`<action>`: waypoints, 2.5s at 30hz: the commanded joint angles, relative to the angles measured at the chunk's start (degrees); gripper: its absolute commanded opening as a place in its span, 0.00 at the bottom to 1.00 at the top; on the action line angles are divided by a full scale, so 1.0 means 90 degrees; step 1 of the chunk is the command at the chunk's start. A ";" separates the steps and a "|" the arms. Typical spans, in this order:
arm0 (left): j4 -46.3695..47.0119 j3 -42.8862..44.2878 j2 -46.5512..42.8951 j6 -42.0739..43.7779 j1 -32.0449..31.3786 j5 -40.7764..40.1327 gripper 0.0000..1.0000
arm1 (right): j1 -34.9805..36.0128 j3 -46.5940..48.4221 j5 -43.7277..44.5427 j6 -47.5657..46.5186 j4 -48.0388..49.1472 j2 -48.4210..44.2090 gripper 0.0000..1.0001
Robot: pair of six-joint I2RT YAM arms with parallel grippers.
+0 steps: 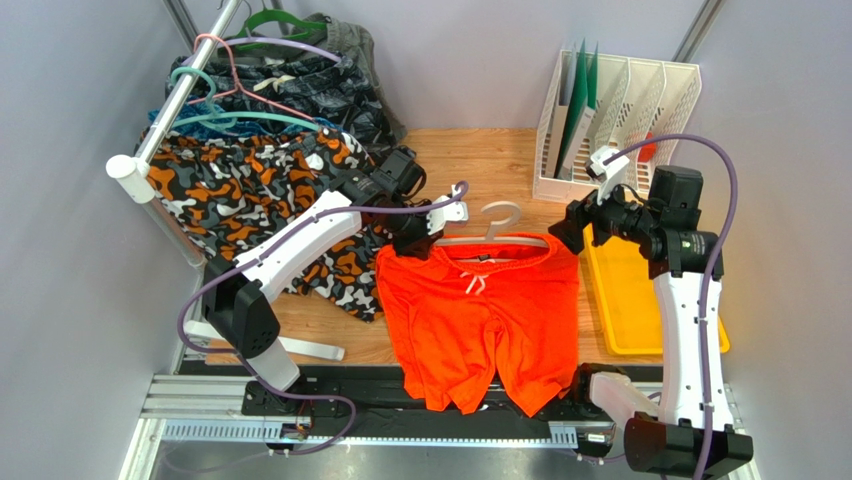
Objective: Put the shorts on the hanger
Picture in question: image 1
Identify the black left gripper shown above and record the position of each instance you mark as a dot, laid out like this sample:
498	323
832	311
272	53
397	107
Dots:
419	247

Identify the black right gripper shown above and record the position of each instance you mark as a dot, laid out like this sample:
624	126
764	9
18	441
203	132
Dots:
574	224

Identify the beige plastic hanger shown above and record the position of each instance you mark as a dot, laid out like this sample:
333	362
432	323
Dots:
513	216

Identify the bright orange shorts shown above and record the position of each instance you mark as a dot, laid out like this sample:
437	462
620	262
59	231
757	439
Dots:
471	313

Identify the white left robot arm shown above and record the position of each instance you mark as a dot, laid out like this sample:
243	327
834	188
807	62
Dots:
237	294

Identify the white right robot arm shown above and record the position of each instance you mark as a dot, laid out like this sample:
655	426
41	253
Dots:
690	431

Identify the black grey patterned shorts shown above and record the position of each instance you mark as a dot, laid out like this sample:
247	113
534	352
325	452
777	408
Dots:
337	94

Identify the orange camouflage shorts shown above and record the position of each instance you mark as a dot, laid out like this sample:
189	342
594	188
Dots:
261	189

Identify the teal plastic hanger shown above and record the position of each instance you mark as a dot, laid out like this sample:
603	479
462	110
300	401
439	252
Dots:
223	120

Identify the green plastic hanger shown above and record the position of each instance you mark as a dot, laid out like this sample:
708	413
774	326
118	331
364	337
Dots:
279	23

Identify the purple plastic hanger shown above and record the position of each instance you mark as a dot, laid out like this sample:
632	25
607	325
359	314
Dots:
269	61

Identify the red small object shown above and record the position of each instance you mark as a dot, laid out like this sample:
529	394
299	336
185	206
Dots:
647	153

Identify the yellow plastic bin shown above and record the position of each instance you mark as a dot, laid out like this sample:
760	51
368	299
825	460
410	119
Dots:
627	306

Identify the white file organizer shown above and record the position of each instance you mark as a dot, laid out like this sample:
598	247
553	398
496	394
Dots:
637	99

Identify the green folder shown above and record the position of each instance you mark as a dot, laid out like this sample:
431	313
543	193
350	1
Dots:
581	109

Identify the grey olive garment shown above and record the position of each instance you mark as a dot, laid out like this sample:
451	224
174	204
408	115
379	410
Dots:
355	42

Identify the metal clothes rack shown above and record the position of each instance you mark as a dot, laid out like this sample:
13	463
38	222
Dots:
179	210

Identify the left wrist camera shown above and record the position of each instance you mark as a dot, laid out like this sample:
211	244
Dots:
452	213

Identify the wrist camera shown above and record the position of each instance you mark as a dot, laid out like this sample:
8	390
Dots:
608	166
452	213

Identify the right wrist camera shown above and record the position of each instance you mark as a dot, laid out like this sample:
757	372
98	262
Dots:
608	166

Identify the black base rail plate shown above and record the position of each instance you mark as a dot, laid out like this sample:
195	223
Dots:
385	411

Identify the pink wire hanger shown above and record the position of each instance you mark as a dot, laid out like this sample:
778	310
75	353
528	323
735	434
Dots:
238	86

